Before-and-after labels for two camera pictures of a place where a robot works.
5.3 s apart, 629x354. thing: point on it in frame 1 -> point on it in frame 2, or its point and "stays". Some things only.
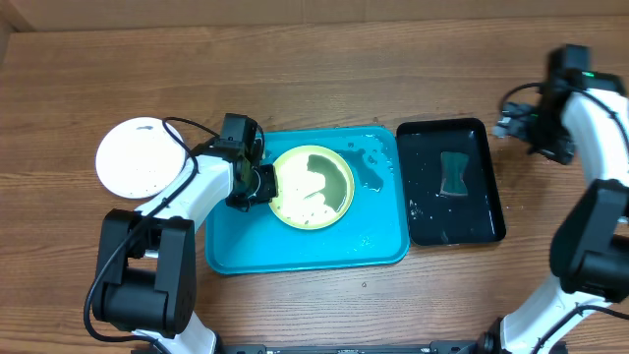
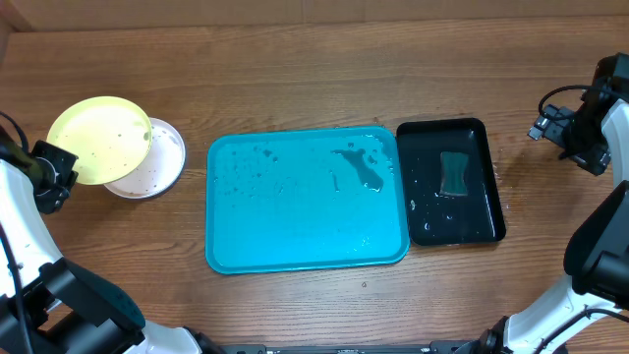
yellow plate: x=314 y=186 -> x=109 y=136
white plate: x=138 y=158 stays
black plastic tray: x=437 y=219 stays
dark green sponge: x=454 y=165 stays
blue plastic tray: x=374 y=231 stays
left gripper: x=269 y=189 -> x=66 y=160
